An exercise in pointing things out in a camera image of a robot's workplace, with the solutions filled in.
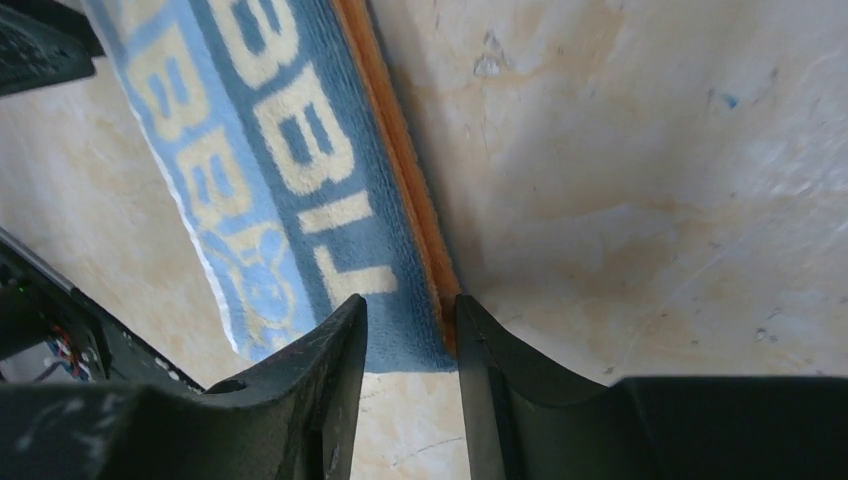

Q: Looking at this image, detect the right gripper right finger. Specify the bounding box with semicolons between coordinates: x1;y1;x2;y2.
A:
455;295;847;479

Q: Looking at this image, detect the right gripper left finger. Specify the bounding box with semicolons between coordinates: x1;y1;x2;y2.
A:
1;295;368;479

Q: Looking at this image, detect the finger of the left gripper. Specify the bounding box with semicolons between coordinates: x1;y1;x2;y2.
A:
1;0;105;97

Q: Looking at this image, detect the rabbit print striped towel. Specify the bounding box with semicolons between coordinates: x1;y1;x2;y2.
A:
83;1;459;373

